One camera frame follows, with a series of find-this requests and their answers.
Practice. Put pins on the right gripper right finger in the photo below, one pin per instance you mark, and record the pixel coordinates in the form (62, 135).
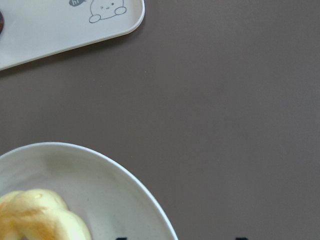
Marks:
(241, 238)

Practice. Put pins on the white plate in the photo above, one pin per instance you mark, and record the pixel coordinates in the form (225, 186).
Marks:
(110, 200)

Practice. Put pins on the glazed donut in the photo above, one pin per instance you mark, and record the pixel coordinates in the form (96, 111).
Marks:
(39, 214)

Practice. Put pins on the cream rabbit tray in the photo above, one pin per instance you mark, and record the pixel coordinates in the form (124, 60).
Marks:
(34, 29)

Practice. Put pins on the dark drink bottle on tray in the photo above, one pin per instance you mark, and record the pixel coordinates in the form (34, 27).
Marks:
(2, 22)

